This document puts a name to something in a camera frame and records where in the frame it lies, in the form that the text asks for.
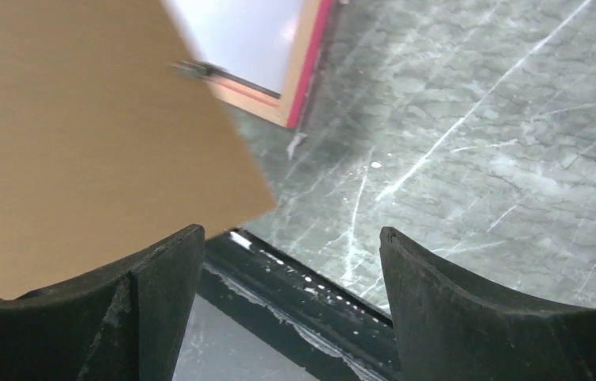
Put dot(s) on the red wooden picture frame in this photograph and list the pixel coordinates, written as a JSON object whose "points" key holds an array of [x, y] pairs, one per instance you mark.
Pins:
{"points": [[285, 109]]}

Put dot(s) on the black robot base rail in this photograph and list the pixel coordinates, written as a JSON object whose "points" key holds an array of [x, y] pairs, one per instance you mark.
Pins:
{"points": [[315, 323]]}

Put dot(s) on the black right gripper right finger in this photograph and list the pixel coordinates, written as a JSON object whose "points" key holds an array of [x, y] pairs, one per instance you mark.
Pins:
{"points": [[452, 324]]}

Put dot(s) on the glossy photo with white borders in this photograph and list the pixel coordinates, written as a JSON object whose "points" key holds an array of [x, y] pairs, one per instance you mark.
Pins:
{"points": [[249, 40]]}

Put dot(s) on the brown cardboard backing board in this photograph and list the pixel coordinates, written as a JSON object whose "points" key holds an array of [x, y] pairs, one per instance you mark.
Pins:
{"points": [[105, 146]]}

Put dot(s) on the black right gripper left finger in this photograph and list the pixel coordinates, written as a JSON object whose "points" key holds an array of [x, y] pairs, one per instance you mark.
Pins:
{"points": [[123, 321]]}

